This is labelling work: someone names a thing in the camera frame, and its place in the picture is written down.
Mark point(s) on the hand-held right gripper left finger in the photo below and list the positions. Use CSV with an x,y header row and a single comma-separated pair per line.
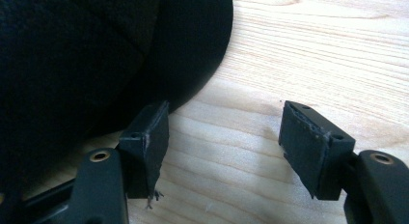
x,y
141,153

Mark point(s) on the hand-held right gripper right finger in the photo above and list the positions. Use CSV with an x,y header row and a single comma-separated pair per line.
x,y
318,153

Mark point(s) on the black cap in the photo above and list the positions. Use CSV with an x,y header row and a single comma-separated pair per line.
x,y
80,56

